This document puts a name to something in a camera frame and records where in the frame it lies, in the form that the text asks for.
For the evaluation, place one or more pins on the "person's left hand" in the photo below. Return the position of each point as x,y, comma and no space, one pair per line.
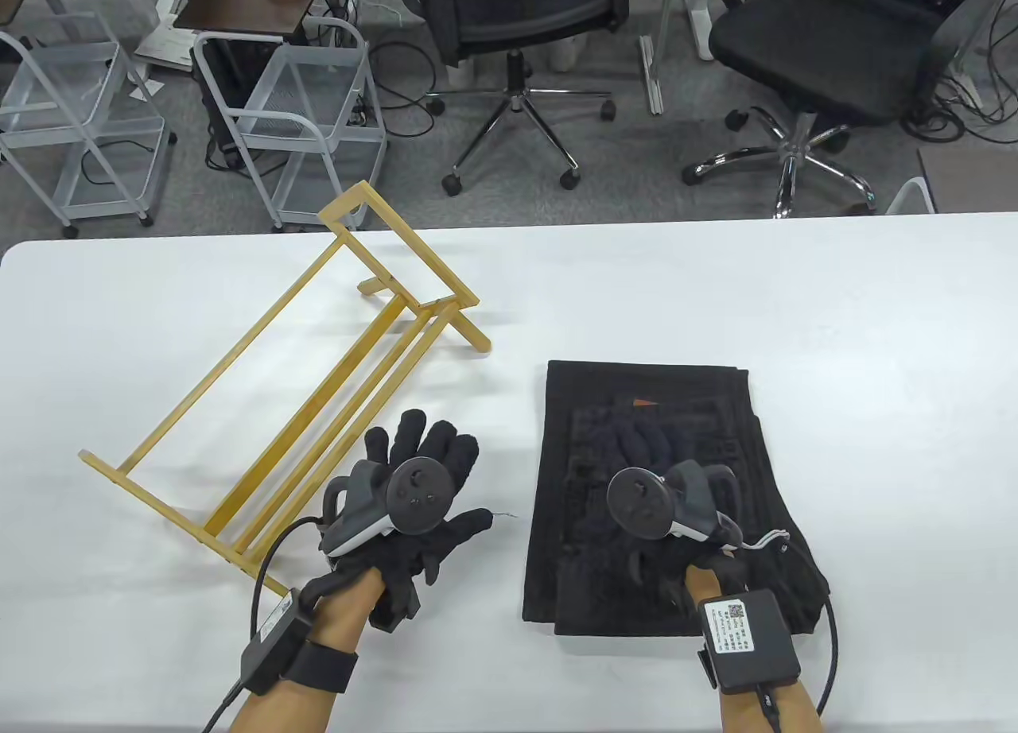
413,558

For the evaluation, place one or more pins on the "person's right hand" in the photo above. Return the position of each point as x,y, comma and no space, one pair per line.
660,562

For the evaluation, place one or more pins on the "grey white controller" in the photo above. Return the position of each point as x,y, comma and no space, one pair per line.
636,502
417,494

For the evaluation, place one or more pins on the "black trousers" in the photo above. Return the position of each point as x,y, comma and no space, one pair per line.
573,415

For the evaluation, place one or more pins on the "wooden book rack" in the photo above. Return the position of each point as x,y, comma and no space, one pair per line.
421,246

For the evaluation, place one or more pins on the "person's left forearm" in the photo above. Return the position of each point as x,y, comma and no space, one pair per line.
342,614

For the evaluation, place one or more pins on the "person's right forearm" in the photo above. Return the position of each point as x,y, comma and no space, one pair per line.
763,709

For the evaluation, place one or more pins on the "black right wrist sensor box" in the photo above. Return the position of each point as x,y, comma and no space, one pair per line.
755,645

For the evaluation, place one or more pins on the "black wrist sensor box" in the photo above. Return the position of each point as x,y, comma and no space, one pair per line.
755,645
270,645

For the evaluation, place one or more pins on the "black left wrist sensor box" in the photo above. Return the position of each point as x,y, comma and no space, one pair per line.
270,645

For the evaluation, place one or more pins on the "white plastic object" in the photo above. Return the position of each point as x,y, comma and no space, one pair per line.
915,196

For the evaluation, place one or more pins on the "black computer tower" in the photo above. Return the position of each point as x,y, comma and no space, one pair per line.
223,141

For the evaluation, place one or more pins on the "white metal trolley cart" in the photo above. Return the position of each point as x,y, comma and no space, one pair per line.
48,89
310,89

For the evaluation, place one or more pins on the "brown board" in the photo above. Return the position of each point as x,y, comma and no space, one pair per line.
970,180

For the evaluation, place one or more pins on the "white bucket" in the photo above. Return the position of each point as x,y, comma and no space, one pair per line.
566,53

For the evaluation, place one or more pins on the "black padded office chair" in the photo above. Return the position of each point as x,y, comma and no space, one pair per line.
819,49

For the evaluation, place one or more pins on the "black mesh office chair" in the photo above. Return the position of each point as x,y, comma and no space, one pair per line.
517,1

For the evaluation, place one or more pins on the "white papers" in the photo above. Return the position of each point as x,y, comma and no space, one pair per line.
163,45

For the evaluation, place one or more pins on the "dark brown small desk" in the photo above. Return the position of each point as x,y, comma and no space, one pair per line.
238,9

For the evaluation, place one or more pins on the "white desk leg frame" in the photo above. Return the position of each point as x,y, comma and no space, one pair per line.
652,73

